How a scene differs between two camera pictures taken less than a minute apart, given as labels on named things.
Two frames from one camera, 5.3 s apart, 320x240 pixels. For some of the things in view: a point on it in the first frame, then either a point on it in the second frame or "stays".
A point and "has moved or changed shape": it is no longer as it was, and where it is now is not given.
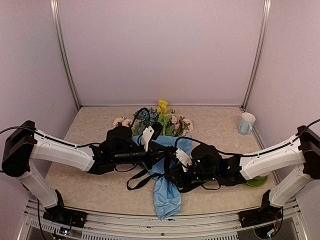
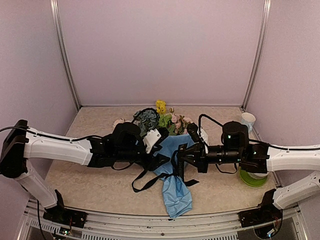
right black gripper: x=181 y=181 to x=200 y=162
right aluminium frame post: x=266 y=15 stays
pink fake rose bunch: x=182 y=125 stays
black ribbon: x=167 y=161 has moved or changed shape
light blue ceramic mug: x=246 y=123 stays
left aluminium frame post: x=56 y=18 stays
